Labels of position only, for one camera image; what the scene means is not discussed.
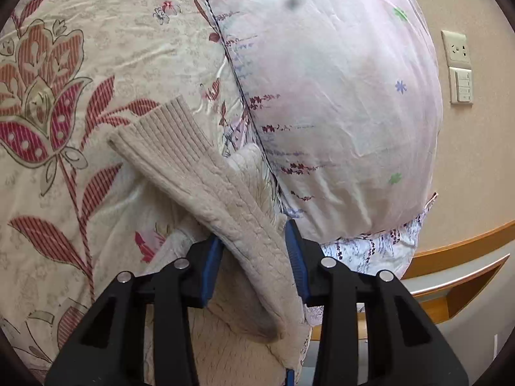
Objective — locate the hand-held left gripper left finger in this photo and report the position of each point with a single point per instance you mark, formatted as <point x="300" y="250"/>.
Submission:
<point x="212" y="267"/>

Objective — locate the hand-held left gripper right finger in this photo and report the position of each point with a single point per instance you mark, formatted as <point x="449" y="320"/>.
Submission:
<point x="297" y="257"/>

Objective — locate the beige knit sweater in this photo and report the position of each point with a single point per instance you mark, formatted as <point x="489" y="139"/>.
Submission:
<point x="225" y="209"/>

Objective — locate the wooden bed headboard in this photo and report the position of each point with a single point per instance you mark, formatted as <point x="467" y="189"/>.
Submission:
<point x="450" y="273"/>

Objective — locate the white floral pillow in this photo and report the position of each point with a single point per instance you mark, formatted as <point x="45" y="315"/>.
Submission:
<point x="330" y="100"/>

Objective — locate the floral cream quilt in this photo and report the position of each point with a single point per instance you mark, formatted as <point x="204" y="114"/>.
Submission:
<point x="80" y="108"/>

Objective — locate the wall light switch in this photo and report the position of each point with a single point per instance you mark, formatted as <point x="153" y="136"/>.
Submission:
<point x="462" y="85"/>

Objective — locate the wall power socket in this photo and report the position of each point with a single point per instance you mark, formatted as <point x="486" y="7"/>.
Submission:
<point x="456" y="49"/>

